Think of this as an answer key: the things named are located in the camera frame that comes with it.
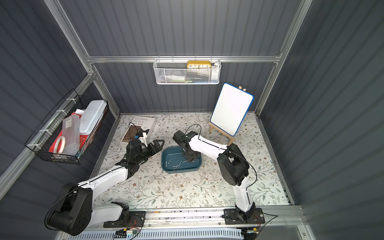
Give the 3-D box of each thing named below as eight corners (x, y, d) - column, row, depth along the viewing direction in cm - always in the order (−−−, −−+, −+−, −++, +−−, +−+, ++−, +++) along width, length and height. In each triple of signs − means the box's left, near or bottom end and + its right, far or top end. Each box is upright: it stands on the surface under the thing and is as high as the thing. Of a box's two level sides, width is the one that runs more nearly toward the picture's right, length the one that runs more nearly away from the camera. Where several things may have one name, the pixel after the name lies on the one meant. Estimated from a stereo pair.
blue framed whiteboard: (204, 132, 111) (207, 96, 84) (219, 119, 119) (226, 82, 93) (227, 148, 102) (238, 113, 75) (241, 132, 111) (255, 95, 84)
